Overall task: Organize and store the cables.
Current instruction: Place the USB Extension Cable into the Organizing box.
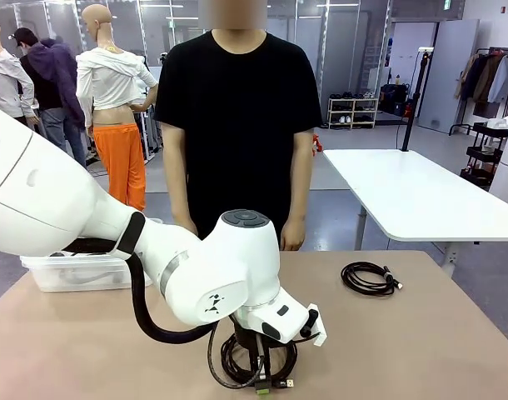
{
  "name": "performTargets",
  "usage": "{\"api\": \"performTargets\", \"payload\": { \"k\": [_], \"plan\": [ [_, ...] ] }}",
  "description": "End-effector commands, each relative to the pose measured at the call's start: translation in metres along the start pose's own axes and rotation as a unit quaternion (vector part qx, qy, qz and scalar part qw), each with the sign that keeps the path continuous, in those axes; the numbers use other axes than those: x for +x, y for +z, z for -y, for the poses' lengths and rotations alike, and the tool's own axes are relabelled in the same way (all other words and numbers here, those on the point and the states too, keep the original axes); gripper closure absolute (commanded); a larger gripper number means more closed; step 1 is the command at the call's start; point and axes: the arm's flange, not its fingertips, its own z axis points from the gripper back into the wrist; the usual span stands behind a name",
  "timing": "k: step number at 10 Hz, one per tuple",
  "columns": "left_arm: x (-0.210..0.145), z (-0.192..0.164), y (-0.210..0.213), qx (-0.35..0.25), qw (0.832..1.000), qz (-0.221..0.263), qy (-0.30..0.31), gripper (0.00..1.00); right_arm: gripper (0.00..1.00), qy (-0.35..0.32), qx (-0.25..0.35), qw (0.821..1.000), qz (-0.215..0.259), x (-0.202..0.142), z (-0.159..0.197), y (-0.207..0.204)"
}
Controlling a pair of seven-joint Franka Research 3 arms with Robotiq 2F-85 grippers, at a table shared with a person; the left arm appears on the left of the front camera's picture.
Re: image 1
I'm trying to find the person's right hand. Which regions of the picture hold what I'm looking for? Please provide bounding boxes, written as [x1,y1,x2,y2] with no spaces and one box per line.
[172,207,201,238]

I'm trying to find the clear plastic storage container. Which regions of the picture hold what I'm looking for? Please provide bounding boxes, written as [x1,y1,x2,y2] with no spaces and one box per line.
[19,216,163,293]

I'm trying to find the white table leg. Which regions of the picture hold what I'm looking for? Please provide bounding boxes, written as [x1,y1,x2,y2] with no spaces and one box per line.
[440,241,461,278]

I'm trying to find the mannequin in white hoodie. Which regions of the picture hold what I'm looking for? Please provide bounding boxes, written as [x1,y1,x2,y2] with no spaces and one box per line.
[75,3,159,130]

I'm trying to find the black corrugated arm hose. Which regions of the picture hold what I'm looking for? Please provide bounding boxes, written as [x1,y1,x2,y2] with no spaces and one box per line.
[49,237,217,345]

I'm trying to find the person in purple hoodie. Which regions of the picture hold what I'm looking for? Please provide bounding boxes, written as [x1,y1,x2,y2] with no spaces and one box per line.
[12,27,92,168]

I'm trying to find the person in black t-shirt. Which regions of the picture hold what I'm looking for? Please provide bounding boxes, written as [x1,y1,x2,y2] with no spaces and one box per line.
[153,0,324,252]

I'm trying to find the light gray partition panel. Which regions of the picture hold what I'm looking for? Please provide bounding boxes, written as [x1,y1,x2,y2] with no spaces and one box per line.
[416,18,480,134]

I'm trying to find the black utility cart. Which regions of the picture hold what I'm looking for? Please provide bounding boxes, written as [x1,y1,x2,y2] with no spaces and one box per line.
[460,120,508,191]

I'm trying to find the clothes rack with coats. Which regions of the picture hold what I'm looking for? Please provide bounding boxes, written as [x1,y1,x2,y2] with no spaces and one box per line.
[447,46,508,137]

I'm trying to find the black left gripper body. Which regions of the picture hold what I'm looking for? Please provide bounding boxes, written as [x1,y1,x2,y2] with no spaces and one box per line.
[228,314,299,363]

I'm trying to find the white table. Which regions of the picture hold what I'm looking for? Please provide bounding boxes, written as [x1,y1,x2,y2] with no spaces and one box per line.
[322,147,508,268]

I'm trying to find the person's left hand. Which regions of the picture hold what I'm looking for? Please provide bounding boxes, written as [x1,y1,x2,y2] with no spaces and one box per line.
[280,218,308,252]

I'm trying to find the mannequin in gray shirt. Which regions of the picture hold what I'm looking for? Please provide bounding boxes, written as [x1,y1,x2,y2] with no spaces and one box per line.
[0,19,41,126]

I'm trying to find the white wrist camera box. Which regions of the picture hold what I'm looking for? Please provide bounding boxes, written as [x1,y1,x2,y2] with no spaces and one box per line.
[306,303,328,348]

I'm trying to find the thin black cable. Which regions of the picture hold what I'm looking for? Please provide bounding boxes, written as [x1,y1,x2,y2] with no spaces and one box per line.
[340,261,405,297]

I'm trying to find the white shoe rack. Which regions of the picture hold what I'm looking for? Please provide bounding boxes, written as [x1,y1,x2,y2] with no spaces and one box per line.
[326,91,380,130]

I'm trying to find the person's left forearm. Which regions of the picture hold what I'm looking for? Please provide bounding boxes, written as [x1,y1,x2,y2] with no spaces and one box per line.
[285,127,316,222]

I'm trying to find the black pole stand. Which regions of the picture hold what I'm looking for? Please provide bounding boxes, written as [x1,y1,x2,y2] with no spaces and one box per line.
[397,46,435,153]

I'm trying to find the person's right forearm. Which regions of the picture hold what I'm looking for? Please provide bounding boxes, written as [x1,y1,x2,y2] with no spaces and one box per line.
[162,124,192,213]

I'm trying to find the black bags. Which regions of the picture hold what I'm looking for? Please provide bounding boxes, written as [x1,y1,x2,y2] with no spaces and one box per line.
[378,82,413,118]

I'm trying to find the orange mannequin trousers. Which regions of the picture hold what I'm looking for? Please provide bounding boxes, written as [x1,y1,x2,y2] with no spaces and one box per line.
[92,122,147,212]

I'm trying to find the black braided USB cable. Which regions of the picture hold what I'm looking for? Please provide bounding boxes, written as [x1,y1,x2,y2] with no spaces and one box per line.
[207,322,299,393]

